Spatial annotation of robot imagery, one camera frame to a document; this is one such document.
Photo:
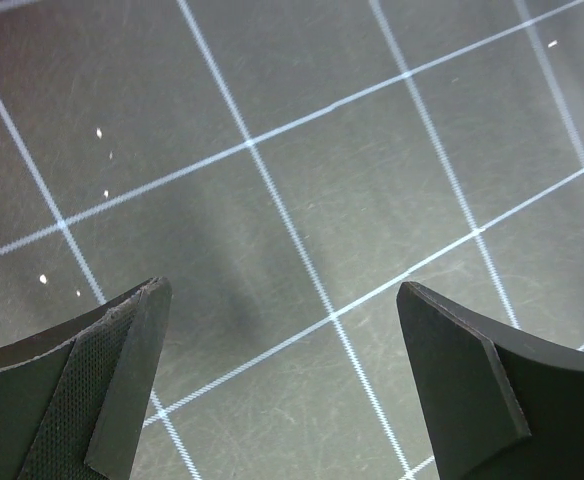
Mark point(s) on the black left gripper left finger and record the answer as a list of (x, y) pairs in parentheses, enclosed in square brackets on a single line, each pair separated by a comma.
[(73, 398)]

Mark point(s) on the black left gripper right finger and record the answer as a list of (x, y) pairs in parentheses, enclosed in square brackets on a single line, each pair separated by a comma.
[(498, 403)]

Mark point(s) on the black grid cutting mat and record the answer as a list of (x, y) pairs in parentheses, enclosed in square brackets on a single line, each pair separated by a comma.
[(287, 165)]

